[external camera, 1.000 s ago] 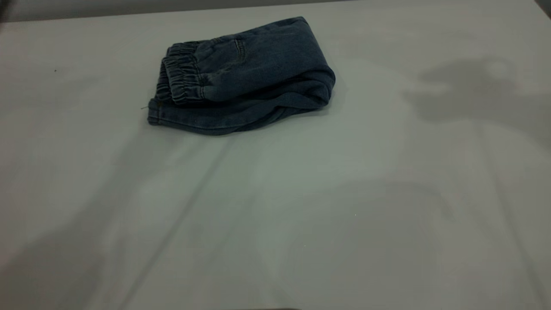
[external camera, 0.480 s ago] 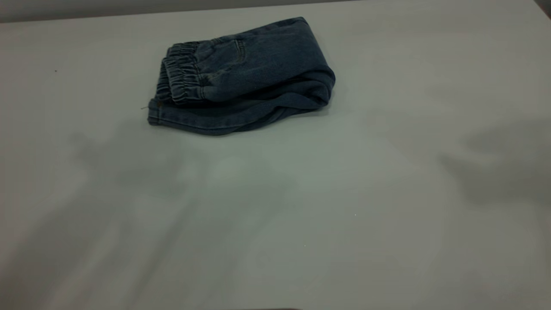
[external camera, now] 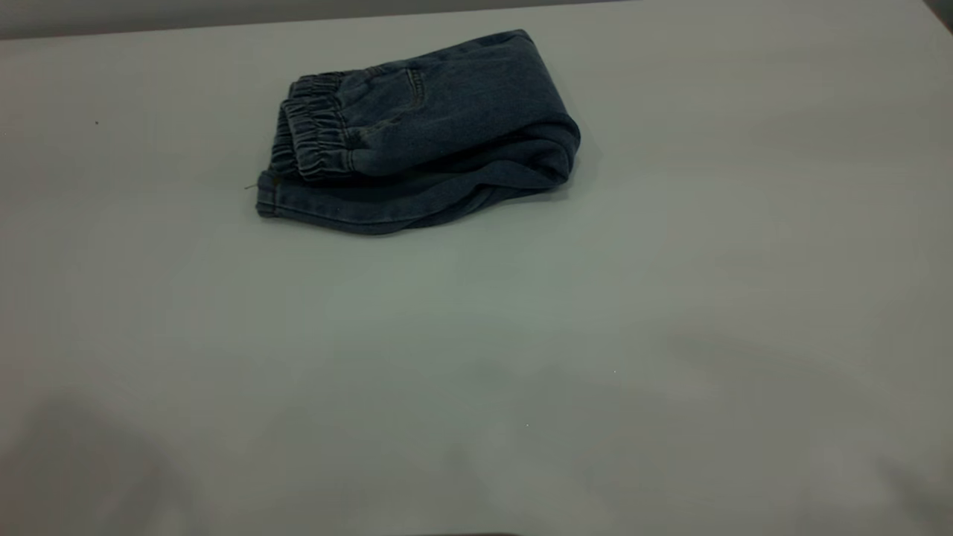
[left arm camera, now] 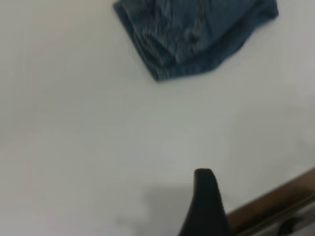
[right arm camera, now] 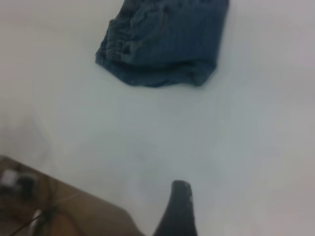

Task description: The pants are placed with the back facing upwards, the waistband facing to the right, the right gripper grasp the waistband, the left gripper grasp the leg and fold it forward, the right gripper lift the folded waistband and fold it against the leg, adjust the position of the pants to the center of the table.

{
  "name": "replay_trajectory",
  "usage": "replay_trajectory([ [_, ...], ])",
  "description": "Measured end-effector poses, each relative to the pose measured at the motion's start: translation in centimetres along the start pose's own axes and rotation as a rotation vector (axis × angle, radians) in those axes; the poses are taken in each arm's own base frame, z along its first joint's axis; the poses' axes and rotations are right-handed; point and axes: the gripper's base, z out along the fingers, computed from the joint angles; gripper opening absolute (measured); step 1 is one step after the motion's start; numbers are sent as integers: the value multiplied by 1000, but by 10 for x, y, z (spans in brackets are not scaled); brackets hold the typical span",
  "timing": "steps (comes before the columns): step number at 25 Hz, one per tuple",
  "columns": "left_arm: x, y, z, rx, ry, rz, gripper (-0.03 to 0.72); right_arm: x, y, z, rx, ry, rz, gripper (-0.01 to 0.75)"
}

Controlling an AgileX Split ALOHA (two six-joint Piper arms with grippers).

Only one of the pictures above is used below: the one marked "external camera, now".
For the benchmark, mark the blue denim pants with print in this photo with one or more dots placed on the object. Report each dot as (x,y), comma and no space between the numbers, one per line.
(432,126)

